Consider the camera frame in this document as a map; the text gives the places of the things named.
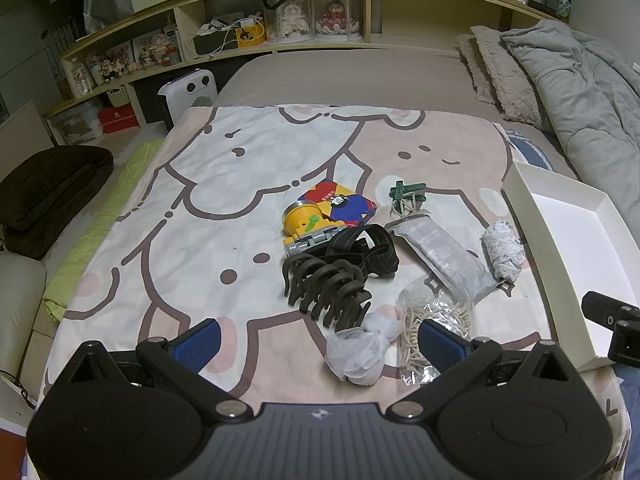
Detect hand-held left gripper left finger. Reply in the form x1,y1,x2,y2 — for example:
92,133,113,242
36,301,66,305
50,319,249,422

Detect beige bed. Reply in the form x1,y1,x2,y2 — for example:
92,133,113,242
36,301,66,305
212,42,640,196

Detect grey foil packet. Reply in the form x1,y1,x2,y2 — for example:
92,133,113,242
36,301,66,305
385,214,501,304

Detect black speaker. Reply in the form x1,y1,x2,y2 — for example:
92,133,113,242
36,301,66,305
192,31,239,56

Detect green mat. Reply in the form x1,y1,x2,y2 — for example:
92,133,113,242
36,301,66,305
42,140,166,322

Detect yellow headlamp with black strap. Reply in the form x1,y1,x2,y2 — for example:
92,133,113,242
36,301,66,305
281,199,400,281

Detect wooden headboard shelf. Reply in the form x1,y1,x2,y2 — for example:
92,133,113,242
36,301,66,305
45,0,566,128

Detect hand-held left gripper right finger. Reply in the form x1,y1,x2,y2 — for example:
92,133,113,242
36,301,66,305
392,319,590,422

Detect brown hair claw clip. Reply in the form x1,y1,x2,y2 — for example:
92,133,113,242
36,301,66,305
282,255,373,333

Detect clear bag of beige bands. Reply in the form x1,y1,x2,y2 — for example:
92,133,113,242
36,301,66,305
395,280,476,386

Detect white lace roll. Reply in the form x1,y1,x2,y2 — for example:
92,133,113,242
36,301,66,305
481,220,525,281

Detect plush figurines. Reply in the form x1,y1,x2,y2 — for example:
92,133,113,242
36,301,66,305
99,54,135,84

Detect green plastic clips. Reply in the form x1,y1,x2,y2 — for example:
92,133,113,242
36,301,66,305
389,179,429,206

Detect white space heater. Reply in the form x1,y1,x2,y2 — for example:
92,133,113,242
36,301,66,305
158,70,220,125

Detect printed cartoon blanket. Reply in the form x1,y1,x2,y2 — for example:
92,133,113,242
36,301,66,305
37,105,628,480

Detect picture frame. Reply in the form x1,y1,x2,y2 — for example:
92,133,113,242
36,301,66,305
132,31,169,69

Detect clear dome with red doll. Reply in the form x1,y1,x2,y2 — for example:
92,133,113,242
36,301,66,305
312,0,362,42

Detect crumpled clear plastic bag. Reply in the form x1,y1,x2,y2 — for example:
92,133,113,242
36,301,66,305
325,310,403,387

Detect clear water bottle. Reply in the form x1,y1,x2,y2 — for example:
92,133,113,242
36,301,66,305
69,57,94,97

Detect grey duvet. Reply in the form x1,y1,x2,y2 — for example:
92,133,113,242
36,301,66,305
501,20,640,221

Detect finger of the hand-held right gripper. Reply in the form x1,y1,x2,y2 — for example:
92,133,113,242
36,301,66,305
608,319,640,362
581,290,640,332

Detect white leather seat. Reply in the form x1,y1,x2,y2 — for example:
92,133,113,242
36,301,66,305
0,252,48,401

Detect white cardboard box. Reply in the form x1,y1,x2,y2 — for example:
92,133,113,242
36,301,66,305
501,161,640,372

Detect red box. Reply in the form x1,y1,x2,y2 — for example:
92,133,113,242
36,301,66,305
98,105,139,134

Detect clear storage box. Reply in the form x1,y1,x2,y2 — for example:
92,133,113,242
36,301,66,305
49,101,104,147

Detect dark brown cushion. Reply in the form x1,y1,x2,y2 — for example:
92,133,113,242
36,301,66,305
0,146,115,261

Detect colourful patterned box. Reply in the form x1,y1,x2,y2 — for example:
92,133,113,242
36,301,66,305
297,177,378,227

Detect white rubber bands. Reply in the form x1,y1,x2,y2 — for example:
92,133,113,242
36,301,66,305
390,197,426,219

